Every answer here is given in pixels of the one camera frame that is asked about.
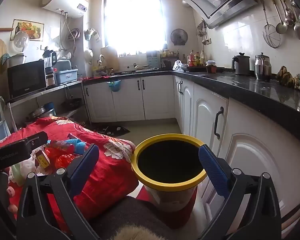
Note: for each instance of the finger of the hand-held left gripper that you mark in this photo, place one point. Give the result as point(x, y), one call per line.
point(38, 138)

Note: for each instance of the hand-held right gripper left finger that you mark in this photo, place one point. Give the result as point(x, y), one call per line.
point(83, 166)

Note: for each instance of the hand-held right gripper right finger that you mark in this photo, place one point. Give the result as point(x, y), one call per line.
point(213, 170)

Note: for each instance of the red snack wrapper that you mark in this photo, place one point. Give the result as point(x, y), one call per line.
point(58, 143)

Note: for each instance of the white plastic bag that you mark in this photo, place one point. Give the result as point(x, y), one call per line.
point(23, 167)

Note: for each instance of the small brown box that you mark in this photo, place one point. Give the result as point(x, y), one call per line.
point(43, 159)

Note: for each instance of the blue fuzzy cloth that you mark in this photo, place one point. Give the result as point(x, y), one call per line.
point(77, 145)

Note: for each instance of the red plastic bag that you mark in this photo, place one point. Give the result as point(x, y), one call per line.
point(61, 160)

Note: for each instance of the yellow-rimmed trash bin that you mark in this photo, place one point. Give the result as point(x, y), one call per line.
point(165, 137)

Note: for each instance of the steel basin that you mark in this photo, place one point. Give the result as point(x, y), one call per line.
point(40, 112)

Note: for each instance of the red floral blanket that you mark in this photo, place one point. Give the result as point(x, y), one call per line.
point(110, 170)

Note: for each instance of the blue can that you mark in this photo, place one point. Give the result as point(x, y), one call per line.
point(50, 106)

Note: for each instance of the black pan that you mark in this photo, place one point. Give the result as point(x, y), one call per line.
point(71, 102)

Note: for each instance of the dark floor mat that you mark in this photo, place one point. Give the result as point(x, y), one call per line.
point(117, 131)

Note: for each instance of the metal shelf table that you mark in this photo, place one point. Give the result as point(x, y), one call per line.
point(52, 88)

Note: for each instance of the white kitchen cabinets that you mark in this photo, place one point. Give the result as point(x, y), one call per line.
point(205, 112)

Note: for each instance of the black microwave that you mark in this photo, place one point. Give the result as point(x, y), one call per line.
point(26, 78)

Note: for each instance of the grey-blue dish bin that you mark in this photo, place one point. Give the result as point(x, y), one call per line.
point(66, 75)

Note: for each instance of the blender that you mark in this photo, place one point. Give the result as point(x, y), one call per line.
point(50, 65)

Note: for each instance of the blue plastic bag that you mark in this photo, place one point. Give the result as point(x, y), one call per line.
point(114, 86)

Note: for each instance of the beige fur trim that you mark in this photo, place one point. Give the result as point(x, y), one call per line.
point(137, 233)

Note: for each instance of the clear dome cover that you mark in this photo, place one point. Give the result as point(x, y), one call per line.
point(21, 41)

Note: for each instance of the glass jar white lid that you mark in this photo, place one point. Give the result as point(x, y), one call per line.
point(211, 67)

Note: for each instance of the white cutting board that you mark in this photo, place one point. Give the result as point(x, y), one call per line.
point(111, 58)

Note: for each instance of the dark grey kettle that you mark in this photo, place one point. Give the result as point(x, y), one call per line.
point(241, 65)

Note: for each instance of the clear crumpled plastic bag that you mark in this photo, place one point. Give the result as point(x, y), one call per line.
point(178, 65)

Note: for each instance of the row of condiment bottles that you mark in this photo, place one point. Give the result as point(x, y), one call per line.
point(196, 58)

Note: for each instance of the stainless steel pot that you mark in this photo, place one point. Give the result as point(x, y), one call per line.
point(263, 67)

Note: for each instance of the wooden rolling pin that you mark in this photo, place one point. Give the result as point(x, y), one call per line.
point(1, 29)

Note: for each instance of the bunch of bananas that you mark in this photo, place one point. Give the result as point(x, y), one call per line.
point(287, 78)

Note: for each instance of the grey drawer organizer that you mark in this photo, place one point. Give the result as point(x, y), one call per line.
point(153, 60)

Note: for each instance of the white water heater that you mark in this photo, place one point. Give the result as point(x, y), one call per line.
point(62, 1)

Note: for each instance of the hanging utensil rack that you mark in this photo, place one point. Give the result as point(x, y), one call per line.
point(202, 31)

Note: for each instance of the window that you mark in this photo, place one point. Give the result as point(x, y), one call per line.
point(133, 20)

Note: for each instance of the steel range hood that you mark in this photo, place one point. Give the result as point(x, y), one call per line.
point(215, 0)

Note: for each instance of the fruit wall picture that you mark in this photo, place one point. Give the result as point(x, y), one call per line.
point(32, 27)

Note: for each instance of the round wall fan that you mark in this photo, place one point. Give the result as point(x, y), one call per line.
point(179, 36)

